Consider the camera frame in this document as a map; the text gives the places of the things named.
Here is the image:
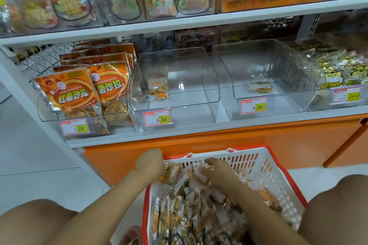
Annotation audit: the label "person's left forearm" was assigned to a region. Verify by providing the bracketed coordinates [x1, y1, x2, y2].
[45, 170, 160, 245]

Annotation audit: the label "person's right hand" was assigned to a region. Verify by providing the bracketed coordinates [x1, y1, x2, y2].
[200, 156, 243, 195]

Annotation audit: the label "small yellow wrapped snack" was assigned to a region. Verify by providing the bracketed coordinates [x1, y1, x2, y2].
[246, 79, 274, 94]

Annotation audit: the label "white yellow price tag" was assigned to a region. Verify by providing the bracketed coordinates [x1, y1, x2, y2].
[142, 108, 174, 128]
[239, 96, 269, 117]
[332, 85, 363, 105]
[58, 117, 91, 137]

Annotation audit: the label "white wire mesh panel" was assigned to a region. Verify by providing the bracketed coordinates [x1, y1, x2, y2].
[10, 40, 77, 80]

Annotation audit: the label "row of clear snacks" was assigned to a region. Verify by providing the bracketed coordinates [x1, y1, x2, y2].
[145, 71, 171, 103]

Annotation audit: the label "white red-rimmed shopping basket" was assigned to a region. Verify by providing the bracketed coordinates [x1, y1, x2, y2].
[141, 145, 310, 245]

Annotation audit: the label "person's right leg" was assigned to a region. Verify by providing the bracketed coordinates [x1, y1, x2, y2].
[297, 173, 368, 245]

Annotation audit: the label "yellow hamster snack packets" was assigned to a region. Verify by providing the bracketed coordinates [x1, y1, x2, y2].
[304, 42, 368, 89]

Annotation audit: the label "stack of orange packets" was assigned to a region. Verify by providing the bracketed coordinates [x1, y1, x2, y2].
[32, 39, 139, 129]

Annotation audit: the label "pile of small brown snacks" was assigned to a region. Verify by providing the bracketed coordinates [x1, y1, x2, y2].
[151, 161, 286, 245]

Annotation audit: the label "person's right forearm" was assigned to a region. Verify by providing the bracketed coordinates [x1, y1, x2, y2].
[223, 180, 315, 245]

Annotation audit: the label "orange shelf base panel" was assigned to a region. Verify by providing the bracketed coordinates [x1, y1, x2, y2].
[82, 114, 368, 187]

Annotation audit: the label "white snack shelf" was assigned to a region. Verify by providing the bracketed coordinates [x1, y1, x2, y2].
[0, 0, 368, 150]

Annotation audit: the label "person's left hand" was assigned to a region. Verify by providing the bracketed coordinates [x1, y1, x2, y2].
[135, 148, 168, 183]

